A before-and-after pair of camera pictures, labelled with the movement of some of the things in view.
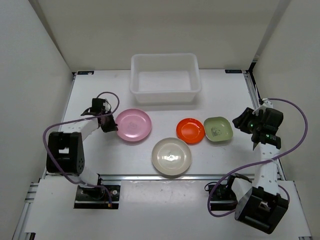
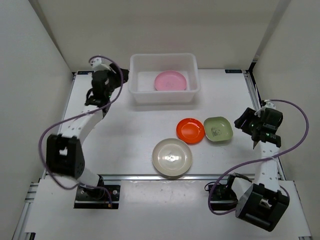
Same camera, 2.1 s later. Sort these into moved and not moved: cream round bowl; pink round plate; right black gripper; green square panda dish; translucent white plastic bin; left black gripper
Moved: pink round plate; left black gripper
Not moved: translucent white plastic bin; right black gripper; cream round bowl; green square panda dish
